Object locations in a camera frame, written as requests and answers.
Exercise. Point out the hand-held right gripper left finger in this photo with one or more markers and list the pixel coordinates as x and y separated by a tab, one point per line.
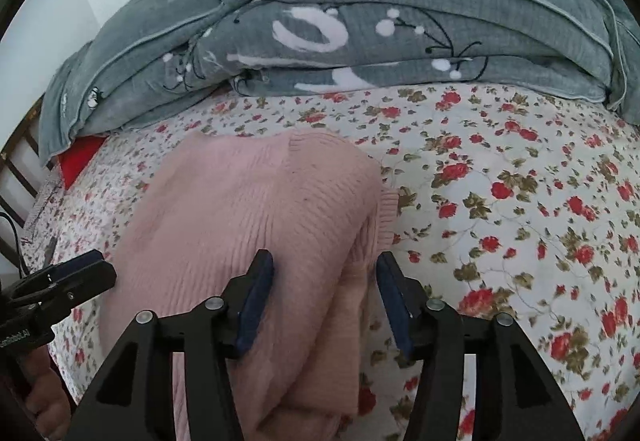
255	301

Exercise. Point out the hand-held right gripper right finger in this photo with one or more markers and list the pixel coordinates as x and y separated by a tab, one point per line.
395	306

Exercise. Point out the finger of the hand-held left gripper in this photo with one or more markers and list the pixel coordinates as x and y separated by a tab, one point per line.
75	265
87	283

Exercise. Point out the pink knit sweater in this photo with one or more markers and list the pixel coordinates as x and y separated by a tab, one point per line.
250	201

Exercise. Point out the person's left hand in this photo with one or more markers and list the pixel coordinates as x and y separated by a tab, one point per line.
45	401

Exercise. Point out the red pillow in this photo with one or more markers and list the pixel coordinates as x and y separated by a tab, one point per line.
80	158

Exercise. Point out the floral bed sheet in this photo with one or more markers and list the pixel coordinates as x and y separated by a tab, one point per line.
500	221

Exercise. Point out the wooden bed frame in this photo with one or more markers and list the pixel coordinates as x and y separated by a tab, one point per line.
17	181

